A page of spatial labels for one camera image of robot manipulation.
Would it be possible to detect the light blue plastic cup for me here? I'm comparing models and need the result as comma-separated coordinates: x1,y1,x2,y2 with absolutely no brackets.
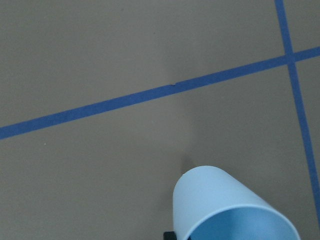
172,166,301,240

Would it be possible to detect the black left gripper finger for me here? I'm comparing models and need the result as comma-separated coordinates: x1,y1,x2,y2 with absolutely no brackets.
163,231,177,240

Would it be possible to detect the blue tape strip lengthwise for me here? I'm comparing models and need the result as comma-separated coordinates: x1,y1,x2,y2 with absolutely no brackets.
274,0,320,222

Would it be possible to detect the blue tape strip crosswise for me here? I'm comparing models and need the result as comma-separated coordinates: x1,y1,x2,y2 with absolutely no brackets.
0,46,320,140

